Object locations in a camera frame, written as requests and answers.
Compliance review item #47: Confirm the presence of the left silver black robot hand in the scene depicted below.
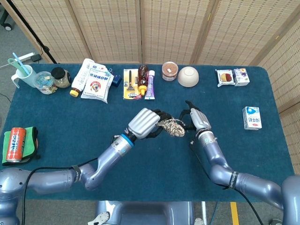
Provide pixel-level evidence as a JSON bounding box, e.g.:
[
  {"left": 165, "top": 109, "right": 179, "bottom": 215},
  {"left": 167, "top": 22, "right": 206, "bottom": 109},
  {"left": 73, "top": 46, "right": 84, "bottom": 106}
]
[{"left": 127, "top": 107, "right": 173, "bottom": 141}]

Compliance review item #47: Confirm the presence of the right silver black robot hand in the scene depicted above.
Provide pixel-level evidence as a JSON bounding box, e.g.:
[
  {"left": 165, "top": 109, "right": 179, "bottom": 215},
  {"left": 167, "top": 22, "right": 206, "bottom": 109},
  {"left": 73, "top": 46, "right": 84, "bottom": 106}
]
[{"left": 179, "top": 100, "right": 212, "bottom": 134}]

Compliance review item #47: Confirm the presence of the beige braided rope bundle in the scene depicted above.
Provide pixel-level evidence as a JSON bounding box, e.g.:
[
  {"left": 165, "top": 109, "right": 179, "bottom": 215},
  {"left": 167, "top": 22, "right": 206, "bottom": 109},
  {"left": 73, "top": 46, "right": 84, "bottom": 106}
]
[{"left": 156, "top": 118, "right": 186, "bottom": 138}]

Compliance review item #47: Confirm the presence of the white blue milk carton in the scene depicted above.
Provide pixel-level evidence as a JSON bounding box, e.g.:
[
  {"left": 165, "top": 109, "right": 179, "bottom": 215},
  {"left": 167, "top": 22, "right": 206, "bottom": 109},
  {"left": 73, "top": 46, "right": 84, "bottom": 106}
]
[{"left": 242, "top": 106, "right": 263, "bottom": 131}]

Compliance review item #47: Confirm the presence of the red soda can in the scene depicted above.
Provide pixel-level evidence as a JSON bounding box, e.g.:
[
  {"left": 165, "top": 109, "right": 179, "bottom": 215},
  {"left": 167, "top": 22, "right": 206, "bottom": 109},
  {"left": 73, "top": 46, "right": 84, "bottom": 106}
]
[{"left": 6, "top": 127, "right": 27, "bottom": 163}]

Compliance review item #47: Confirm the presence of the purple white toothpaste tube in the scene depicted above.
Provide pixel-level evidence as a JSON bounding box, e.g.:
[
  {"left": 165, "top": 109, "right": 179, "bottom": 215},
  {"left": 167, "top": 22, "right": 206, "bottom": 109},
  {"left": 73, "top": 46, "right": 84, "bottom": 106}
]
[{"left": 144, "top": 70, "right": 156, "bottom": 100}]

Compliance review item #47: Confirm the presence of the razor in yellow blister pack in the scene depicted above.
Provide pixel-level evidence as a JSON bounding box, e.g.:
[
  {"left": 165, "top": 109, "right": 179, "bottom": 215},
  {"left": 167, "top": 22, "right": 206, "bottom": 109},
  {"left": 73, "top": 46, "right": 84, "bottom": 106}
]
[{"left": 123, "top": 68, "right": 143, "bottom": 101}]

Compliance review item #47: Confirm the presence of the cream upturned bowl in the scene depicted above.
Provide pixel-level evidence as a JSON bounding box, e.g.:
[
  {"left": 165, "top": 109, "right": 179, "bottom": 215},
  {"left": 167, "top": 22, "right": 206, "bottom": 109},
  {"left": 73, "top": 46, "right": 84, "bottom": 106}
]
[{"left": 177, "top": 66, "right": 200, "bottom": 88}]

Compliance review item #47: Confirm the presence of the brown honey bottle yellow cap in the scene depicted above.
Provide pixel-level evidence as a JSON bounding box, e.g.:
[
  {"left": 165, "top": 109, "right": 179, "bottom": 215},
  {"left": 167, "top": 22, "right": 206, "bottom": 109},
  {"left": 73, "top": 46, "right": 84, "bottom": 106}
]
[{"left": 137, "top": 65, "right": 150, "bottom": 97}]

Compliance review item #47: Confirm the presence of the white snack packet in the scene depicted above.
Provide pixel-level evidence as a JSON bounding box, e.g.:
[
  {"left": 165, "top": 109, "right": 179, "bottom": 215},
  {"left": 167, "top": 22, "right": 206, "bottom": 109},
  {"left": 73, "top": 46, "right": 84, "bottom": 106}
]
[{"left": 215, "top": 69, "right": 236, "bottom": 88}]

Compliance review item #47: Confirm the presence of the orange-lid plastic jar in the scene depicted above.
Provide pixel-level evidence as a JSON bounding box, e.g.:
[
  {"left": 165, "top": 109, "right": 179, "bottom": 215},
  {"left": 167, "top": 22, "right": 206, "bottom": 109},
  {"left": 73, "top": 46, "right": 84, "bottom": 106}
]
[{"left": 161, "top": 61, "right": 179, "bottom": 82}]

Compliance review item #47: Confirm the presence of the white sugar bag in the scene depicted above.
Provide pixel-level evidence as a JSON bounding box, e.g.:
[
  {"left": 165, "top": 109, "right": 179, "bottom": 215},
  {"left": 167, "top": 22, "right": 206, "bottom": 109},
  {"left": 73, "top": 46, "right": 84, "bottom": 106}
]
[{"left": 80, "top": 58, "right": 115, "bottom": 104}]

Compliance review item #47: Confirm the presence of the white purple small carton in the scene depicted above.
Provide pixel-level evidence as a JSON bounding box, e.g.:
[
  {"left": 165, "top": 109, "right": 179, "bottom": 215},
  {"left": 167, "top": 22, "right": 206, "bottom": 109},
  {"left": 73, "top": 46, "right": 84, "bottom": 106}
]
[{"left": 232, "top": 68, "right": 250, "bottom": 87}]

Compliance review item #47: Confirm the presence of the blue carpet table cloth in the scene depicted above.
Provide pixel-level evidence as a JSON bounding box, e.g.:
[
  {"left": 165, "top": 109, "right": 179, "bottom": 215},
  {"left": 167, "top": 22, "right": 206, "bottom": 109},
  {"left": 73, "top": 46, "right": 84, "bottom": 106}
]
[{"left": 0, "top": 63, "right": 295, "bottom": 203}]

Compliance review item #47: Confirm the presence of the white-label bottle with yellow cap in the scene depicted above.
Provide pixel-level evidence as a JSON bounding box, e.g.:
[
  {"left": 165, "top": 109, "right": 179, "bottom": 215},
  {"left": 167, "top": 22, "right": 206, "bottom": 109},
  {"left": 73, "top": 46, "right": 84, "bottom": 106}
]
[{"left": 69, "top": 67, "right": 91, "bottom": 97}]

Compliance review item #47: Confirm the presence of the blue-grey robot torso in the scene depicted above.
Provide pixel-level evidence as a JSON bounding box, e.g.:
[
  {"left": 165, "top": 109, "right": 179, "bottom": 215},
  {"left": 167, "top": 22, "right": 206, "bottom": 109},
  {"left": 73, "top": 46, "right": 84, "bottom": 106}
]
[{"left": 88, "top": 201, "right": 204, "bottom": 225}]

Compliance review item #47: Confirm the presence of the clear jar with black lid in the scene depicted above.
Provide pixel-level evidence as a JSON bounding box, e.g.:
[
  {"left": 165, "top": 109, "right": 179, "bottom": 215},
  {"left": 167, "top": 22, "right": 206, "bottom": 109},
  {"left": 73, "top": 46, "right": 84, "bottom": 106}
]
[{"left": 51, "top": 67, "right": 72, "bottom": 89}]

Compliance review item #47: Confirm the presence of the clear plastic tub of clips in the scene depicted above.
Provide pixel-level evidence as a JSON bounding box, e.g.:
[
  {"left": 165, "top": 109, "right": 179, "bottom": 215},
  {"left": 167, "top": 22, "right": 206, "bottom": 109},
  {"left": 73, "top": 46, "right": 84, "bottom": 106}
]
[{"left": 32, "top": 71, "right": 58, "bottom": 95}]

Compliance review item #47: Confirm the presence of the green folded cloth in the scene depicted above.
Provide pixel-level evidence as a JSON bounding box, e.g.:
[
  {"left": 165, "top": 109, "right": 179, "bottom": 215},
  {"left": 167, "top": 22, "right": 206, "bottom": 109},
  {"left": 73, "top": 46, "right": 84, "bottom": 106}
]
[{"left": 1, "top": 126, "right": 39, "bottom": 166}]

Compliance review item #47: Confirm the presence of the pale green mug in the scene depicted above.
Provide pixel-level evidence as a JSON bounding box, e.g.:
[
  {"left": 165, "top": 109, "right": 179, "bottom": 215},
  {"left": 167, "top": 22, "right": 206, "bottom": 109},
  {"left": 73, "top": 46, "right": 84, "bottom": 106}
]
[{"left": 11, "top": 64, "right": 38, "bottom": 89}]

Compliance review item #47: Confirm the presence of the light blue straw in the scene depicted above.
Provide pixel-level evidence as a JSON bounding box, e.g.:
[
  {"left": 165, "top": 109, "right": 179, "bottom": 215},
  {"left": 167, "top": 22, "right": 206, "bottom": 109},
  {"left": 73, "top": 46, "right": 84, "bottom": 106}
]
[{"left": 12, "top": 52, "right": 30, "bottom": 76}]

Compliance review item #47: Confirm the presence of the white power strip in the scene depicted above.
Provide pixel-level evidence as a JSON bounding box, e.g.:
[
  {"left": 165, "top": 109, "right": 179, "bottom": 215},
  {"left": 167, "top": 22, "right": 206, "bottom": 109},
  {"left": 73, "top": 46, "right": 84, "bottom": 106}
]
[{"left": 14, "top": 52, "right": 36, "bottom": 62}]

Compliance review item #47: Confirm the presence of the black tripod stand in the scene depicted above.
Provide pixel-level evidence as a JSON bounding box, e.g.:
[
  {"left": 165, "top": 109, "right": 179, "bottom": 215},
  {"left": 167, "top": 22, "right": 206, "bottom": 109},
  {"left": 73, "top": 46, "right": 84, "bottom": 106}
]
[{"left": 6, "top": 0, "right": 58, "bottom": 64}]

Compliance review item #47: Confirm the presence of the pale green stirrer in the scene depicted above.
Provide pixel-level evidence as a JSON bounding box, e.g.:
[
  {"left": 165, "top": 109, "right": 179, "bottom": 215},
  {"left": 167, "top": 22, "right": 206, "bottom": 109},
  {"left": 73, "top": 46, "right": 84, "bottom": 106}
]
[{"left": 7, "top": 58, "right": 25, "bottom": 75}]

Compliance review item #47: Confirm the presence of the dark wheeled cart base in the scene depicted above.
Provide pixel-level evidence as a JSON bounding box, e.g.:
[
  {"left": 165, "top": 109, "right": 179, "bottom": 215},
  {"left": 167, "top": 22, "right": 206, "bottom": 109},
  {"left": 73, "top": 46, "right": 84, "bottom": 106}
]
[{"left": 0, "top": 4, "right": 12, "bottom": 31}]

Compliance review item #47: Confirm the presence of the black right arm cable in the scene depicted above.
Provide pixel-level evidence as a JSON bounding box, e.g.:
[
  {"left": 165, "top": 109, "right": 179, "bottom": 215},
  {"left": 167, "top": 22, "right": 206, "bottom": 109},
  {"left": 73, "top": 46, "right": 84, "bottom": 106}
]
[{"left": 188, "top": 140, "right": 265, "bottom": 225}]

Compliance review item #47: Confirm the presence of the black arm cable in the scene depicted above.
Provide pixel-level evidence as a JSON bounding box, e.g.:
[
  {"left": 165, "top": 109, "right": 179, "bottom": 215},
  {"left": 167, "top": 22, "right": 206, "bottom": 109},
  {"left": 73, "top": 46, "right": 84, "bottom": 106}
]
[
  {"left": 188, "top": 140, "right": 265, "bottom": 225},
  {"left": 21, "top": 157, "right": 99, "bottom": 225}
]

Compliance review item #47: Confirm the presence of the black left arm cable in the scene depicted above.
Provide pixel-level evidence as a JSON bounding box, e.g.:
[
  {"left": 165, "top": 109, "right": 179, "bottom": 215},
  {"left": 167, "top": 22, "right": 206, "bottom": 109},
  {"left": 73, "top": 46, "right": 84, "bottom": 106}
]
[{"left": 21, "top": 157, "right": 99, "bottom": 225}]

